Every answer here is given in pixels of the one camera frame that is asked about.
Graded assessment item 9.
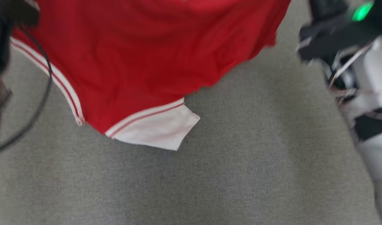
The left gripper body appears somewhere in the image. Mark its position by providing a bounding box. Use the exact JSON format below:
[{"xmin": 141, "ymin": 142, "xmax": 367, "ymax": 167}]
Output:
[{"xmin": 0, "ymin": 0, "xmax": 40, "ymax": 75}]

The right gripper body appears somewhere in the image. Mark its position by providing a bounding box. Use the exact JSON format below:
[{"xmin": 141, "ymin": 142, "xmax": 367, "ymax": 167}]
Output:
[{"xmin": 297, "ymin": 0, "xmax": 382, "ymax": 62}]

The red jersey with navy lettering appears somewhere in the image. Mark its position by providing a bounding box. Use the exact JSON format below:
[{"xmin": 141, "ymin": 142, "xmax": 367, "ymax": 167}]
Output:
[{"xmin": 10, "ymin": 0, "xmax": 291, "ymax": 151}]

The grey fabric sofa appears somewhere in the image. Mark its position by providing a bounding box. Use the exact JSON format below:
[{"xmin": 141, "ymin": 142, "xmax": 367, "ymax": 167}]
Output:
[{"xmin": 0, "ymin": 0, "xmax": 382, "ymax": 225}]

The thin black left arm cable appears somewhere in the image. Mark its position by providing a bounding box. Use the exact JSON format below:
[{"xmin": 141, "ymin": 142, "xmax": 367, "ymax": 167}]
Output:
[{"xmin": 0, "ymin": 25, "xmax": 53, "ymax": 156}]

